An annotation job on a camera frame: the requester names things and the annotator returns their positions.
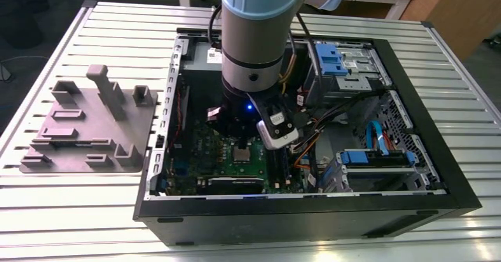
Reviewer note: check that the CPU with silver top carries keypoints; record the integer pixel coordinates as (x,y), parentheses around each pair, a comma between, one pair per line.
(241,156)

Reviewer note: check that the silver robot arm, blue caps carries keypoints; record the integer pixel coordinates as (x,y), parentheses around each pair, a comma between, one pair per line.
(253,39)

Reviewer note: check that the grey power supply unit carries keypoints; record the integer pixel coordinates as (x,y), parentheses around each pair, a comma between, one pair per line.
(199,86)

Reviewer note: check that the green motherboard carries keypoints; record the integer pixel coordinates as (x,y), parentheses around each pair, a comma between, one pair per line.
(207,162)

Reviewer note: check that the black RAM slot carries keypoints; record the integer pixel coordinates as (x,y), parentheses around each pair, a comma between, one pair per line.
(269,168)

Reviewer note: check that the RAM stick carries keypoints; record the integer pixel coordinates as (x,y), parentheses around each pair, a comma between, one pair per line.
(281,168)

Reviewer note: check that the blue plastic drive latch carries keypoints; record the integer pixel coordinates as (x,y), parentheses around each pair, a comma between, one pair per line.
(330,59)

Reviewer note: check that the grey metal drive cage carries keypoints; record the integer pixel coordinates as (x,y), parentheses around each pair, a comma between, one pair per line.
(351,84)

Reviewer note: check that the hard disk in blue carrier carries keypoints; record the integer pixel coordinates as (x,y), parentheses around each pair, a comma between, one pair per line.
(354,158)

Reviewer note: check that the black PC case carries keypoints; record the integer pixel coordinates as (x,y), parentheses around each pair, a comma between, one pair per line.
(273,224)

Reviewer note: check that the grey plastic parts rack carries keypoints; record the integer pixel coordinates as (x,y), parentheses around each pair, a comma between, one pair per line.
(97,144)

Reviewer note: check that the grey metal disk bay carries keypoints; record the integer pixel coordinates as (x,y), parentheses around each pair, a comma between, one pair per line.
(375,170)

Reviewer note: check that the wooden cabinet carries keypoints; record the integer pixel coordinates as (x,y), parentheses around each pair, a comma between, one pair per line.
(461,16)

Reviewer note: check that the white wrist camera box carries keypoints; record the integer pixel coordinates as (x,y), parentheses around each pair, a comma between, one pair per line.
(279,140)

